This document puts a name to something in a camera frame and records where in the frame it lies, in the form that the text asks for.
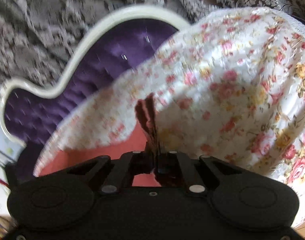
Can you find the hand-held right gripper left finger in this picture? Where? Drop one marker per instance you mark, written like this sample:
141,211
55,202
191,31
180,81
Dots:
138,163

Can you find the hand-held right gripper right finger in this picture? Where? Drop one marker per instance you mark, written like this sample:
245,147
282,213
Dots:
171,165

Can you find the rust red pants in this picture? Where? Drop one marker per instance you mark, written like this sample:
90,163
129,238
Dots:
92,152

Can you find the floral printed blanket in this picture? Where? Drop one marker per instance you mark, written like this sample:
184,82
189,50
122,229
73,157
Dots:
230,80

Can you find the purple tufted headboard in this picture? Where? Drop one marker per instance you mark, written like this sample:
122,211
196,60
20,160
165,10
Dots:
105,62

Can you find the grey damask curtain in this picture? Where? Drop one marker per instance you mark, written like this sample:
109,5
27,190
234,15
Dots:
42,30

